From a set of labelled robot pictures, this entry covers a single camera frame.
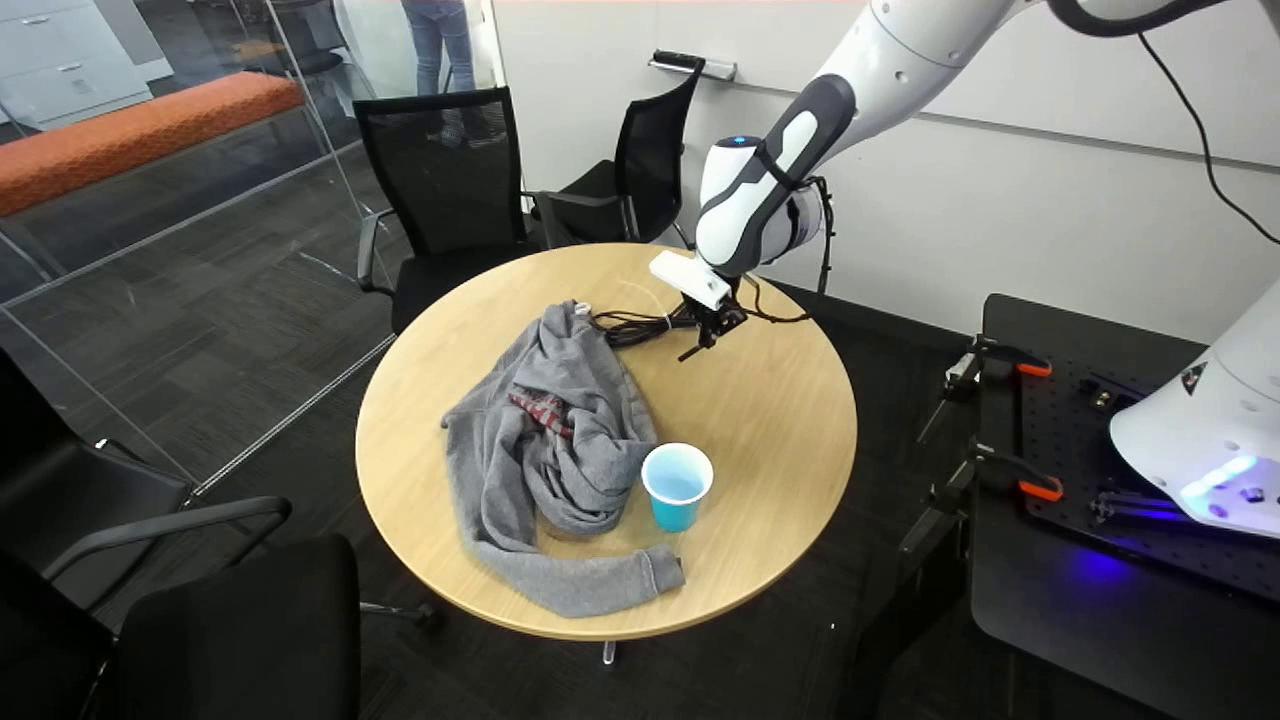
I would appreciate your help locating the white wall rail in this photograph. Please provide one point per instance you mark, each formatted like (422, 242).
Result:
(1064, 143)

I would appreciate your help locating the black mesh office chair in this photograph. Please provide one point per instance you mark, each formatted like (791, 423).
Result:
(241, 625)
(444, 175)

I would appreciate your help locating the grey hoodie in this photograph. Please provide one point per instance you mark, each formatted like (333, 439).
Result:
(560, 440)

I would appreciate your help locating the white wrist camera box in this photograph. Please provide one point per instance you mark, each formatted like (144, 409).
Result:
(688, 278)

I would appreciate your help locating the orange bench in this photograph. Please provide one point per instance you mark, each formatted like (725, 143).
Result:
(133, 133)

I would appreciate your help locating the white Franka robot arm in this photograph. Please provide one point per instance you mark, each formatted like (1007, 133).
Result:
(905, 52)

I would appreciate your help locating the orange black bar clamp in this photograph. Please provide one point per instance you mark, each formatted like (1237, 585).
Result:
(1003, 465)
(994, 356)

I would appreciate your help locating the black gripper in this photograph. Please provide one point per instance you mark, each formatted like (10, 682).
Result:
(720, 312)

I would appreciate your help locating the blue plastic cup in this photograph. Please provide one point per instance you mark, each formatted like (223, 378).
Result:
(672, 502)

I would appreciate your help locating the black solid back chair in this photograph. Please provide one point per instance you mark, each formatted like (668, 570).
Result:
(33, 625)

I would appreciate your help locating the black chair with armrests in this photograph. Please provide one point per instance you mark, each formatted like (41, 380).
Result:
(643, 144)

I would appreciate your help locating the person in jeans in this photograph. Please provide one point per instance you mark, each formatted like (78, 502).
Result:
(441, 40)

